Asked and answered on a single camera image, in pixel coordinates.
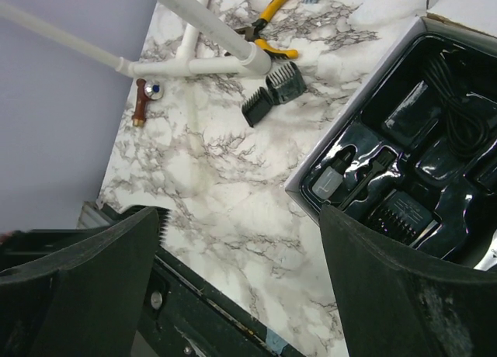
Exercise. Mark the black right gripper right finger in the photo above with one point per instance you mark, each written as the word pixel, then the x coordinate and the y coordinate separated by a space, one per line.
pixel 396 301

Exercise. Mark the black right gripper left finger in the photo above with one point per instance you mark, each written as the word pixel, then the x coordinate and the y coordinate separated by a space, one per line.
pixel 76 292

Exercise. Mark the white hair clipper kit box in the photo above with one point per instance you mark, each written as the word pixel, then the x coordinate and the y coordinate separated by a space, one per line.
pixel 432 101

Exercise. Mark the black clipper guard comb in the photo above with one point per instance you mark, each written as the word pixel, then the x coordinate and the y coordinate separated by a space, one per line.
pixel 257 106

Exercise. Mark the clear black clipper guard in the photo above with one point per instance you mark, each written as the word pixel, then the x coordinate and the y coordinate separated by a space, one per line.
pixel 285 84

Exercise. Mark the silver hair clipper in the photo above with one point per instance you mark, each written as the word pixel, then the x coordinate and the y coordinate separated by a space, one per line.
pixel 488 261

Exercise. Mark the black guard comb in tray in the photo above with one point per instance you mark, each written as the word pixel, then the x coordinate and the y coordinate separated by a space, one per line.
pixel 401 218

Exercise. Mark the small oil bottle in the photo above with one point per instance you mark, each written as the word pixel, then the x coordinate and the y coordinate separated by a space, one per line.
pixel 332 174

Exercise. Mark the black cleaning brush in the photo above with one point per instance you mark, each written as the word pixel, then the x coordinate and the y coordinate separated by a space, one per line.
pixel 378 165

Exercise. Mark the brown garden faucet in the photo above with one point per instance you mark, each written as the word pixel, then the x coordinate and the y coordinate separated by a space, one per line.
pixel 147 91

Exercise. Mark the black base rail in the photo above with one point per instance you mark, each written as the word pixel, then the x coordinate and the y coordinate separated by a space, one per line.
pixel 183 315

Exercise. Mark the white PVC pipe frame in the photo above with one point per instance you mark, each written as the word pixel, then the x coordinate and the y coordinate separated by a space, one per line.
pixel 245 57

